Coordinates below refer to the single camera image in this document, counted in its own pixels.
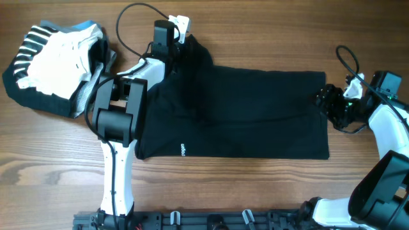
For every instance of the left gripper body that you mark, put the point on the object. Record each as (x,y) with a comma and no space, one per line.
(184,50)

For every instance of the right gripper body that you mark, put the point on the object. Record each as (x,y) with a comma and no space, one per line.
(338,105)

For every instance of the black t-shirt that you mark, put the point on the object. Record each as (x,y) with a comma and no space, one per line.
(205,110)

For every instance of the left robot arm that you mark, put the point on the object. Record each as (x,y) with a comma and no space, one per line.
(118,118)

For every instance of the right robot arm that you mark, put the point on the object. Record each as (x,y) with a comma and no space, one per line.
(373,204)

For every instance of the grey blue folded garments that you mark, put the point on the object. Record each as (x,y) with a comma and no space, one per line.
(101,58)

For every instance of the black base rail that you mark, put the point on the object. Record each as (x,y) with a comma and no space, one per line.
(247,219)

